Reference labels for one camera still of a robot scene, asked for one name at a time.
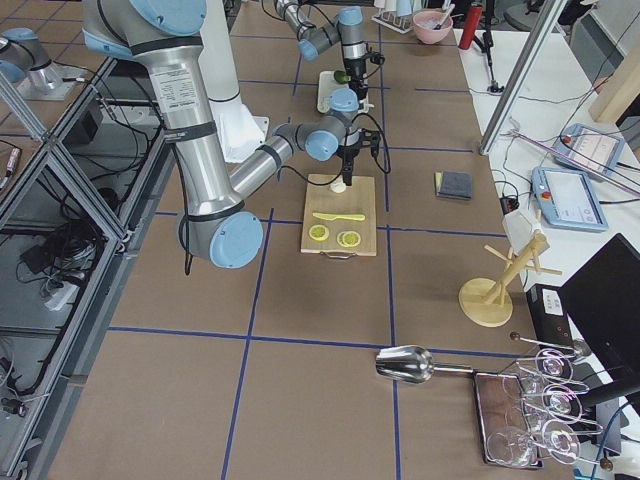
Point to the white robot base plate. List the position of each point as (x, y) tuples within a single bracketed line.
[(240, 133)]

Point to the upper lemon slice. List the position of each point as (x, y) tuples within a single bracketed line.
[(319, 232)]

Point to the lower lemon slice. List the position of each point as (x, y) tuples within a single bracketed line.
[(349, 239)]

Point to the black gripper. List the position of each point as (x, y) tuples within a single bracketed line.
[(347, 154), (356, 70)]

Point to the blue teach pendant far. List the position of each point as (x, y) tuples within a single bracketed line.
[(590, 148)]

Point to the blue teach pendant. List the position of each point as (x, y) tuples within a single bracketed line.
[(590, 148), (567, 200)]

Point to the green avocado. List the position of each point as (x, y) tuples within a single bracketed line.
[(341, 77)]

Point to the lemon slice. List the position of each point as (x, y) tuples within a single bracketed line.
[(319, 232), (349, 239)]

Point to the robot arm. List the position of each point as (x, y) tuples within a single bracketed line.
[(345, 29), (222, 155)]

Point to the metal scoop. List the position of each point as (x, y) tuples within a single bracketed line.
[(413, 364)]

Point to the pink bowl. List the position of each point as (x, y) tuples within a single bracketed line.
[(429, 27)]

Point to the wooden mug tree stand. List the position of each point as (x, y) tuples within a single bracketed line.
[(485, 301)]

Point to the black monitor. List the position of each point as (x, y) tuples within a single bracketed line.
[(602, 299)]

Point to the blue teach pendant near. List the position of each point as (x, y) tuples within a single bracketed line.
[(567, 200)]

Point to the cream bear print tray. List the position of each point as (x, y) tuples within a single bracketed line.
[(327, 84)]

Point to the yellow sponge cloth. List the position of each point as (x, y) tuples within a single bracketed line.
[(437, 182)]

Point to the aluminium frame post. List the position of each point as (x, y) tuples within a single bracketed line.
[(547, 19)]

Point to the wine glass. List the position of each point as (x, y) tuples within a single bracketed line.
[(510, 447)]

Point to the black glass rack tray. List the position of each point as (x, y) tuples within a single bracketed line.
[(498, 406)]

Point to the wooden cutting board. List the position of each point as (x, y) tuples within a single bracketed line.
[(358, 198)]

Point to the red cylinder bottle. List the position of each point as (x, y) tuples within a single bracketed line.
[(472, 21)]

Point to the yellow plastic knife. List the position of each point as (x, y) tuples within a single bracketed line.
[(339, 216)]

